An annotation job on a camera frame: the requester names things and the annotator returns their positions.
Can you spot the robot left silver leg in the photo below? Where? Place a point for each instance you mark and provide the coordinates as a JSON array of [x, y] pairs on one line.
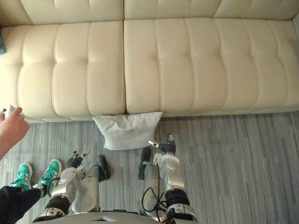
[[93, 184]]

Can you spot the white cushion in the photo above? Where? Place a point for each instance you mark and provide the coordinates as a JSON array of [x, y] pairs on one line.
[[128, 131]]

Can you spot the robot silver leg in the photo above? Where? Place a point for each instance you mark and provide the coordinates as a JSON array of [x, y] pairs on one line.
[[149, 182], [93, 184]]

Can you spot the robot right silver arm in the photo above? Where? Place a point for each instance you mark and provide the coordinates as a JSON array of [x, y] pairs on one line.
[[174, 179]]

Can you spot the dark patterned cushion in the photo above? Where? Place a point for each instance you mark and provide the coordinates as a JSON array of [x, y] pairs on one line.
[[2, 42]]

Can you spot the person's hand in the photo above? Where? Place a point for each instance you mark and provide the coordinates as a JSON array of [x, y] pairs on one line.
[[11, 137]]

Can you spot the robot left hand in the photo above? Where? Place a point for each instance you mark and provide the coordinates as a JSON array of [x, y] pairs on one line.
[[75, 159]]

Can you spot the cream leather sofa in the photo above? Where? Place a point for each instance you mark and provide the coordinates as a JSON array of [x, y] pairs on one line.
[[149, 70]]

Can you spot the robot left silver arm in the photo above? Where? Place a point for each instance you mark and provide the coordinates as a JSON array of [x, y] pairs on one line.
[[61, 186]]

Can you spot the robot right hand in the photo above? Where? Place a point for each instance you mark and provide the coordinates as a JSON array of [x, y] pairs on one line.
[[166, 146]]

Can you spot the green white sneaker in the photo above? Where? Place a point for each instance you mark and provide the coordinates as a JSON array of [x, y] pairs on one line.
[[22, 176], [50, 175]]

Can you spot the robot right silver leg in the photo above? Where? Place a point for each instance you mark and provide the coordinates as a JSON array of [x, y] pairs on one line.
[[149, 182]]

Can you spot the person's leg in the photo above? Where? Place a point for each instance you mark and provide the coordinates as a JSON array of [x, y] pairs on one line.
[[16, 200]]

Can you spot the white handheld controller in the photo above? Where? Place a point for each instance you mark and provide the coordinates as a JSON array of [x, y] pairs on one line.
[[9, 109]]

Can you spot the robot silver torso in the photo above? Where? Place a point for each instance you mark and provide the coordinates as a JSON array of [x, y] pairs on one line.
[[102, 218]]

